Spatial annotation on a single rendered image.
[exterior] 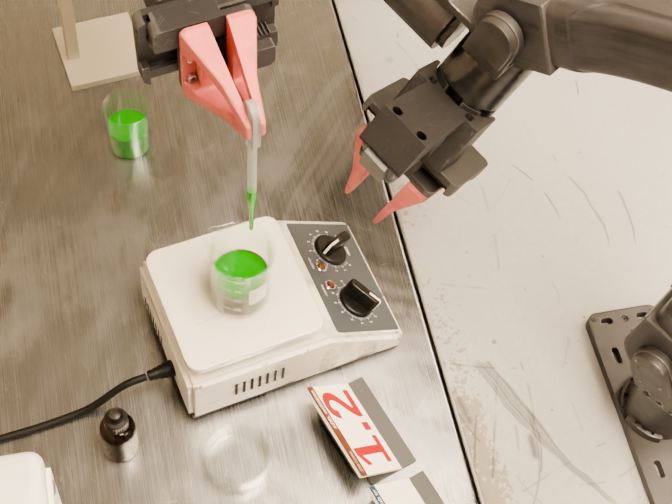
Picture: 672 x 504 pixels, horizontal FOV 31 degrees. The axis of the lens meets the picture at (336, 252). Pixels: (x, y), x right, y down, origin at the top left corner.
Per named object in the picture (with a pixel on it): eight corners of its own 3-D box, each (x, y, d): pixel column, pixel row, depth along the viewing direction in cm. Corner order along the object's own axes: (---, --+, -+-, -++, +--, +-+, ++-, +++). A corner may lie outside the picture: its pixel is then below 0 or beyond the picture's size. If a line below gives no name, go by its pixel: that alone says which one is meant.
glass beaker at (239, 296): (283, 283, 102) (287, 232, 95) (254, 334, 99) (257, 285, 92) (219, 255, 103) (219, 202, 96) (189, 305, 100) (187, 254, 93)
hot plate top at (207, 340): (273, 217, 106) (274, 211, 105) (327, 331, 100) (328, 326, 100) (142, 258, 103) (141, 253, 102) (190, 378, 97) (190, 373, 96)
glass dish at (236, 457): (279, 480, 102) (280, 470, 100) (218, 504, 100) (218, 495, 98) (254, 424, 104) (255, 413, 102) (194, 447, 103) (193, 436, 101)
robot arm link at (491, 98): (411, 66, 93) (464, 2, 89) (442, 48, 98) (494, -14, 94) (474, 129, 93) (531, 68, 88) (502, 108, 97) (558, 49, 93)
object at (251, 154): (242, 224, 92) (242, 100, 79) (254, 220, 93) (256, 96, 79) (248, 237, 92) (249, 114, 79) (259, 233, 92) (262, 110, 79)
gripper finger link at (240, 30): (296, 89, 78) (243, -14, 82) (191, 121, 76) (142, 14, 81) (292, 149, 84) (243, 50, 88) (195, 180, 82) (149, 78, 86)
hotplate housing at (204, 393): (343, 234, 115) (351, 186, 108) (401, 350, 109) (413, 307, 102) (117, 307, 109) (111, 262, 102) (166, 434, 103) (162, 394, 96)
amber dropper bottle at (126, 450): (111, 469, 101) (104, 436, 95) (97, 439, 102) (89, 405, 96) (144, 454, 102) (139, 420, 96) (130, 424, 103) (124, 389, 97)
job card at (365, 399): (361, 377, 107) (366, 357, 104) (416, 461, 104) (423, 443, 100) (301, 408, 105) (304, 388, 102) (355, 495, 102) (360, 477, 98)
